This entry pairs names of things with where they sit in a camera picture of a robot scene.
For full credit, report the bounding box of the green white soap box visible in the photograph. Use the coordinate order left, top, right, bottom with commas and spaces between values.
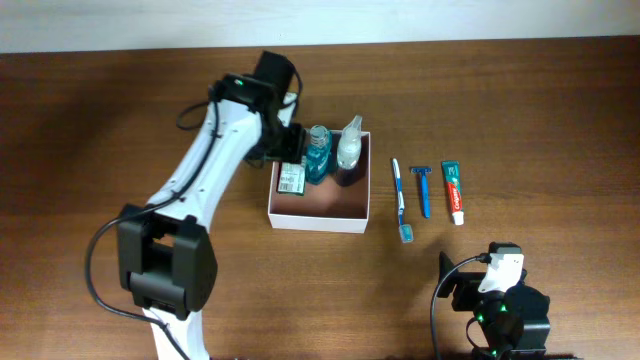
277, 156, 306, 196

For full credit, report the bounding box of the teal mouthwash bottle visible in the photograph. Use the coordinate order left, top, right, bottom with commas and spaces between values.
305, 125, 332, 185

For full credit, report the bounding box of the clear spray bottle purple liquid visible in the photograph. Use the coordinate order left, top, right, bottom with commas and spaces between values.
335, 115, 362, 187

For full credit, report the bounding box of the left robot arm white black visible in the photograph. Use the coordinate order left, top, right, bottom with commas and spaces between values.
116, 51, 306, 359

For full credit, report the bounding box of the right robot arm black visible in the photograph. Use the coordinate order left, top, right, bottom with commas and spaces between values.
430, 244, 551, 360

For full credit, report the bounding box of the blue white toothbrush with cap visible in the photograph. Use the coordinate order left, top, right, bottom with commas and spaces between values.
391, 158, 414, 243

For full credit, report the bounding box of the white square cardboard box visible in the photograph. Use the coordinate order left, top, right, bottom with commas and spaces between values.
267, 132, 371, 234

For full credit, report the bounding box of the Colgate toothpaste tube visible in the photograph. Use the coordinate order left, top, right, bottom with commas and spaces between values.
441, 161, 464, 226

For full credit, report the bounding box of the blue disposable razor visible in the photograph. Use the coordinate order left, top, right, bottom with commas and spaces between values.
410, 166, 432, 219

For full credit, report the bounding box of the left black cable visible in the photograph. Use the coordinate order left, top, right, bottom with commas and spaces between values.
83, 84, 224, 360

